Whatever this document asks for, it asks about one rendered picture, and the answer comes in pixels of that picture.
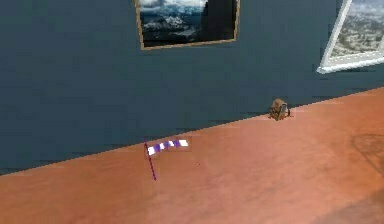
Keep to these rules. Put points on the white framed window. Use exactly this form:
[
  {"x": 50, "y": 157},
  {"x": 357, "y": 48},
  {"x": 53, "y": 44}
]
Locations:
[{"x": 353, "y": 36}]

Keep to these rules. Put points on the small brown lumpy object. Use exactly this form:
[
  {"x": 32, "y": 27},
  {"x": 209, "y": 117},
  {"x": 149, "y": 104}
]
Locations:
[{"x": 278, "y": 109}]

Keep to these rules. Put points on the wood framed landscape picture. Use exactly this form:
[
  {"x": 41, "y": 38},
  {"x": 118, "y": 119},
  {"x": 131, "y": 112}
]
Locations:
[{"x": 186, "y": 23}]

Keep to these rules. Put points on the purple and white striped flag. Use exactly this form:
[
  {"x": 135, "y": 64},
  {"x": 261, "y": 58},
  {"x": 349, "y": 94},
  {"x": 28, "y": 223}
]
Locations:
[{"x": 166, "y": 146}]

